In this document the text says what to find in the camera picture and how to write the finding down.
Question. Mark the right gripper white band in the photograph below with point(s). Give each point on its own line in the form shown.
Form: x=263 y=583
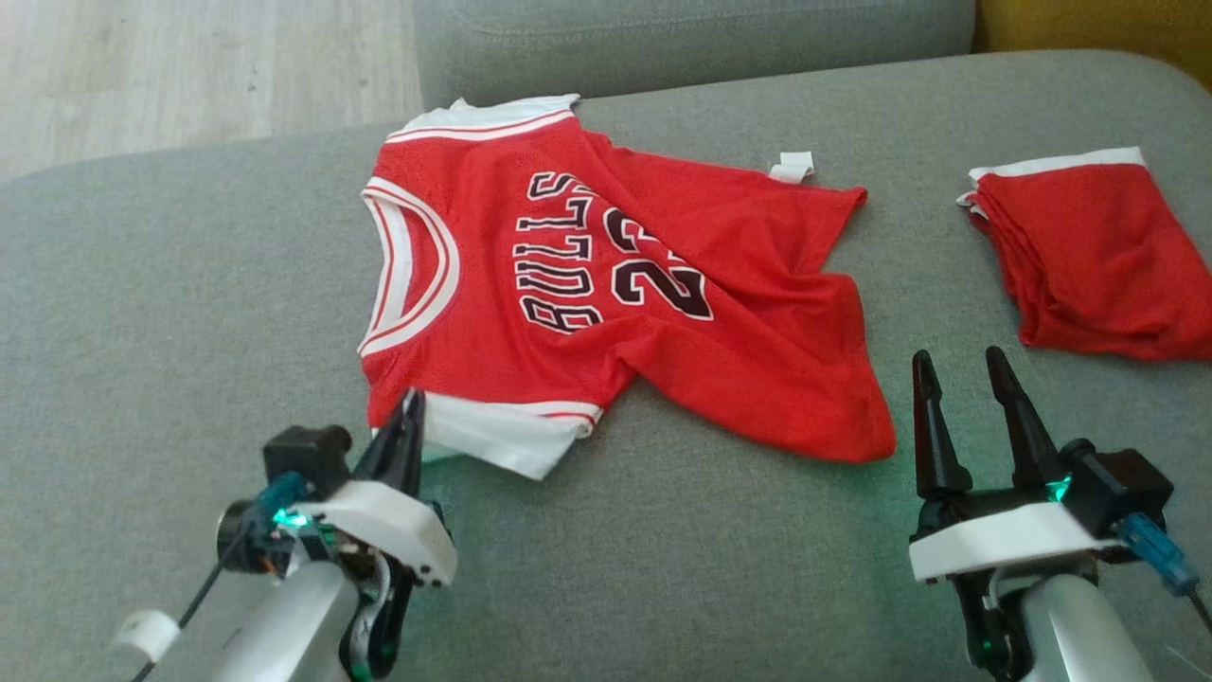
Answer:
x=1004 y=545

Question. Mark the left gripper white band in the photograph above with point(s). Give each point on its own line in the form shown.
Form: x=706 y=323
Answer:
x=388 y=526

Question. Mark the red shorts white waistband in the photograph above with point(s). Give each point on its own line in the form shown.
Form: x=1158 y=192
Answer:
x=1098 y=256

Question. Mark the red Bulls basketball jersey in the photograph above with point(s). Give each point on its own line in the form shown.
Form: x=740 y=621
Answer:
x=663 y=284

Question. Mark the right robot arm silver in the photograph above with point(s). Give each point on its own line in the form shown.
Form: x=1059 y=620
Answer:
x=1070 y=635

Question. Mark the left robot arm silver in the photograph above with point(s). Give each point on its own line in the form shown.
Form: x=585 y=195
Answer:
x=284 y=625

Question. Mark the grey sofa seat cushion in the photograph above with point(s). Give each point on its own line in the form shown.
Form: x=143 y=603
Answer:
x=663 y=568

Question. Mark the yellow cushion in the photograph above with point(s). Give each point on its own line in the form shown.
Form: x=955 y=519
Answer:
x=1098 y=33

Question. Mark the grey sofa back cushion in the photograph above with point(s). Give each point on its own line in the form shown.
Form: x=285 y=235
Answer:
x=691 y=43

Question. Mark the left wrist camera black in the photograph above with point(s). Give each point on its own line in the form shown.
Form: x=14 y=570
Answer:
x=303 y=455

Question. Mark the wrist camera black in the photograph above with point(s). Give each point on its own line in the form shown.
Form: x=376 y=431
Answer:
x=1122 y=488
x=303 y=455

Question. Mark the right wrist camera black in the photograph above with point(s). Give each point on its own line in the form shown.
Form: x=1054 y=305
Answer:
x=1122 y=488

